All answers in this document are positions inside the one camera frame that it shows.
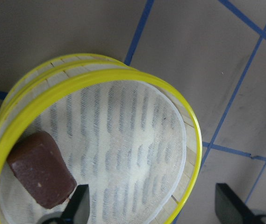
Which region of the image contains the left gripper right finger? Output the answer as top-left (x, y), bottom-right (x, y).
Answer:
top-left (215, 183), bottom-right (266, 224)

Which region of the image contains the brown bun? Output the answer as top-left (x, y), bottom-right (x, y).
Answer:
top-left (7, 131), bottom-right (77, 209)

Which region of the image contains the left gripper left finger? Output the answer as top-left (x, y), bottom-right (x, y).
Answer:
top-left (38, 184), bottom-right (90, 224)

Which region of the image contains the yellow steamer layer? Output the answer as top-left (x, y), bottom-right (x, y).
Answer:
top-left (0, 53), bottom-right (134, 139)
top-left (0, 66), bottom-right (202, 224)

